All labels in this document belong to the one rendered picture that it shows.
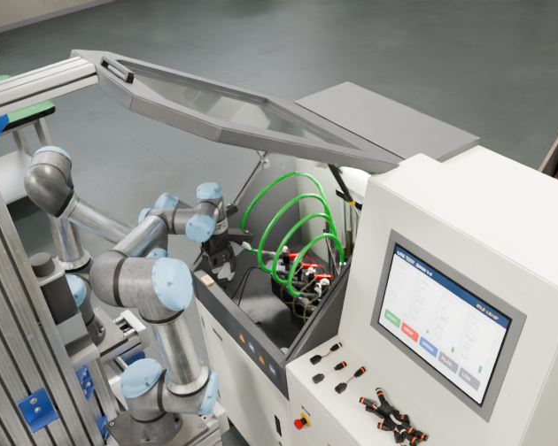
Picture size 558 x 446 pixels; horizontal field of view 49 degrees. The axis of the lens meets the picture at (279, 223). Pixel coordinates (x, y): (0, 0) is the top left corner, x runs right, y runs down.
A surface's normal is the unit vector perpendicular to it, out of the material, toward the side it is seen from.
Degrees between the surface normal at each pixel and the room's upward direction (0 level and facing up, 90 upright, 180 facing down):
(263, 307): 0
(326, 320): 90
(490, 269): 76
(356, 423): 0
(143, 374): 7
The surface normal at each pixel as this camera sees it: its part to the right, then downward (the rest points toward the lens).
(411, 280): -0.82, 0.18
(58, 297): 0.63, 0.40
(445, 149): -0.09, -0.81
